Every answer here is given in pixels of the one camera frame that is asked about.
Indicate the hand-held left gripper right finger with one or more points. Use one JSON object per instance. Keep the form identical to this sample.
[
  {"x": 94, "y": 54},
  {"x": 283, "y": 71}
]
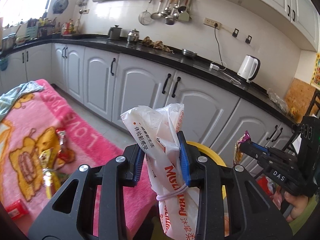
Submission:
[{"x": 184, "y": 162}]

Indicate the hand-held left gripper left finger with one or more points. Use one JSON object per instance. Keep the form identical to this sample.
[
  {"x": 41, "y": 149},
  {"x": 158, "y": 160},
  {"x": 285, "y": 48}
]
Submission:
[{"x": 138, "y": 165}]

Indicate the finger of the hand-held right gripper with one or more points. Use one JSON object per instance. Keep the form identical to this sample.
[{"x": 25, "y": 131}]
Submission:
[
  {"x": 246, "y": 152},
  {"x": 260, "y": 148}
]

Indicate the purple snack wrapper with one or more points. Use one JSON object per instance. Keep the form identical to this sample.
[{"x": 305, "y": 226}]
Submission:
[{"x": 240, "y": 152}]

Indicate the white printed plastic bag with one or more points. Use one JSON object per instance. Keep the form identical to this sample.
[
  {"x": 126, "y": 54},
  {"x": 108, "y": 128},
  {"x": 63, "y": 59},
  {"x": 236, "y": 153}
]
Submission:
[{"x": 170, "y": 180}]

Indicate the person's right forearm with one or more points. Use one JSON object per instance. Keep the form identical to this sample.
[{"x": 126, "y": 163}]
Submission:
[{"x": 312, "y": 212}]

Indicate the person's right hand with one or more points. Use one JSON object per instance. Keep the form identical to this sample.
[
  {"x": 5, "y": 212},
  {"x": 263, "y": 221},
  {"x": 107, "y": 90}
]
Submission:
[{"x": 297, "y": 208}]

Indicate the pink elastic band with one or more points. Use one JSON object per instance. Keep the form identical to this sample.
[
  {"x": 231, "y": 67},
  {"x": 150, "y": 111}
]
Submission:
[{"x": 172, "y": 193}]

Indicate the red plastic bag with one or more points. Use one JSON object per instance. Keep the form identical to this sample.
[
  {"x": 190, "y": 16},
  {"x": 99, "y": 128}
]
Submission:
[{"x": 266, "y": 183}]

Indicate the clear plastic bag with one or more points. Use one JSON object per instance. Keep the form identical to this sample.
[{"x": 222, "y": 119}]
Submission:
[{"x": 277, "y": 100}]

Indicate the cork board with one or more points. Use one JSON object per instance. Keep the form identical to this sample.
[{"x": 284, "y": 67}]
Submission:
[{"x": 298, "y": 97}]

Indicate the black metal chair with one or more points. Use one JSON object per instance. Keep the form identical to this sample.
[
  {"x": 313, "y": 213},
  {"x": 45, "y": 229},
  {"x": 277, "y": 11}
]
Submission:
[{"x": 312, "y": 102}]

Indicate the pink printed blanket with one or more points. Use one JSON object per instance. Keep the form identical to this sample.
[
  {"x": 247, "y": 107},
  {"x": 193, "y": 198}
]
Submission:
[{"x": 75, "y": 140}]

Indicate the red yellow snack wrapper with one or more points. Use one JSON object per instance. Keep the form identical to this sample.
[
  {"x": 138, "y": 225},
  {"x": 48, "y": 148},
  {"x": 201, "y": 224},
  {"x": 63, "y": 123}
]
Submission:
[{"x": 65, "y": 152}]

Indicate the white lower kitchen cabinets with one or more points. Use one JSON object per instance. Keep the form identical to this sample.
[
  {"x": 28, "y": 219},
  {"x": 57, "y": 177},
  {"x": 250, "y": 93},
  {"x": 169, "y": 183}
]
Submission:
[{"x": 140, "y": 85}]

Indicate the white kitchen cabinets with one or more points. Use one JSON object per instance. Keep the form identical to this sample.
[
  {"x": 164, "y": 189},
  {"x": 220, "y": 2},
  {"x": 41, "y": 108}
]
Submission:
[
  {"x": 275, "y": 2},
  {"x": 140, "y": 85}
]

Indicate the white electric kettle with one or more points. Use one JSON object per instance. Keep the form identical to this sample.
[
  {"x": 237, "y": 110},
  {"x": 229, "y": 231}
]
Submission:
[{"x": 247, "y": 68}]

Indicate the white power adapter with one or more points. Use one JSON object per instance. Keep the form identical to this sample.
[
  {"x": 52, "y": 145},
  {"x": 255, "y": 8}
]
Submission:
[{"x": 215, "y": 66}]

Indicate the steel bowl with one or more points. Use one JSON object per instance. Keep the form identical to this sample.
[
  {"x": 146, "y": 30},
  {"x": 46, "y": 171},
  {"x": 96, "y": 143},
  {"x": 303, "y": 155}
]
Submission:
[{"x": 189, "y": 53}]

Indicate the brown crumpled rag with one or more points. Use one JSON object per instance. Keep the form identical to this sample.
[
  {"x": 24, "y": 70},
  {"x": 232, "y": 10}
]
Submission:
[{"x": 157, "y": 44}]

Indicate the steel lidded pot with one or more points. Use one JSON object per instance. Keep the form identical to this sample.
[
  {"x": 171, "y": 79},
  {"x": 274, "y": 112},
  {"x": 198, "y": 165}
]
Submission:
[{"x": 133, "y": 36}]

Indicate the small red box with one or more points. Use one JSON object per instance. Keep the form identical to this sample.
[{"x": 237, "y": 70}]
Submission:
[{"x": 17, "y": 208}]

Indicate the grey lidded pot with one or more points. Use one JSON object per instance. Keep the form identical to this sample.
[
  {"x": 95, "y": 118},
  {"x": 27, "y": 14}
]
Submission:
[{"x": 114, "y": 33}]

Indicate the light blue cloth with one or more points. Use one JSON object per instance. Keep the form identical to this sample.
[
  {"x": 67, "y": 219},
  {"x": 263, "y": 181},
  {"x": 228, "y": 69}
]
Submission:
[{"x": 15, "y": 97}]

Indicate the white upper kitchen cabinets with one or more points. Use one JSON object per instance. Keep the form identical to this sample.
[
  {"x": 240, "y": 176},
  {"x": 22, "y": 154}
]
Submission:
[{"x": 275, "y": 2}]

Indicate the red canister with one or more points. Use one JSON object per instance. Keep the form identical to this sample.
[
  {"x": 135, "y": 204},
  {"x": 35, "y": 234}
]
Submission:
[{"x": 66, "y": 29}]

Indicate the row of hanging utensils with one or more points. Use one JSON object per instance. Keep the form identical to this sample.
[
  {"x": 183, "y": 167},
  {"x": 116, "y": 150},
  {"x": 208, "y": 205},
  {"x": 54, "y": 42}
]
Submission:
[{"x": 172, "y": 7}]

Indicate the row of condiment bottles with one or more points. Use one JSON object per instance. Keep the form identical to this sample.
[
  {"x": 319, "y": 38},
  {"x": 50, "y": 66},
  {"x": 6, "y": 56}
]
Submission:
[{"x": 45, "y": 27}]

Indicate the hanging ladles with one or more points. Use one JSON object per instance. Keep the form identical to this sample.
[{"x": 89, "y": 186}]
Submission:
[{"x": 83, "y": 2}]

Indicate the steel cooking pot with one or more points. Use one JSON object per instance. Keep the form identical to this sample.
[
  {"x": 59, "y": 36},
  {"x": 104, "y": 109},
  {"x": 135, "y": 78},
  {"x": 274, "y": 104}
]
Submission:
[{"x": 8, "y": 42}]

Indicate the kitchen window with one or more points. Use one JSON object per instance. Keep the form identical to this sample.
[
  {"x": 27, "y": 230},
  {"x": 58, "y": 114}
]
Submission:
[{"x": 25, "y": 0}]

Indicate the yellow wall poster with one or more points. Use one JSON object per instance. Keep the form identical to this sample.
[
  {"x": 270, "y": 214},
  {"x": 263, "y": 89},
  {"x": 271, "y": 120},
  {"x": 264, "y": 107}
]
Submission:
[{"x": 316, "y": 70}]

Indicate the black wall hook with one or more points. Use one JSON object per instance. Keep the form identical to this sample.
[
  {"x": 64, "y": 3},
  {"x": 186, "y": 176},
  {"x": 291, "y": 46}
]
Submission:
[
  {"x": 248, "y": 39},
  {"x": 235, "y": 32}
]

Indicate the beige wall outlet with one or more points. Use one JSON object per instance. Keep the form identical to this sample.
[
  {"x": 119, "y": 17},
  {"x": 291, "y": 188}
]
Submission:
[{"x": 212, "y": 23}]

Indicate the round wall fan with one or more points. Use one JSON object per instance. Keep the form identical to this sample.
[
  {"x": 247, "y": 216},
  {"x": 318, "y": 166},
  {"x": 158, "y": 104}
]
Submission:
[{"x": 60, "y": 5}]

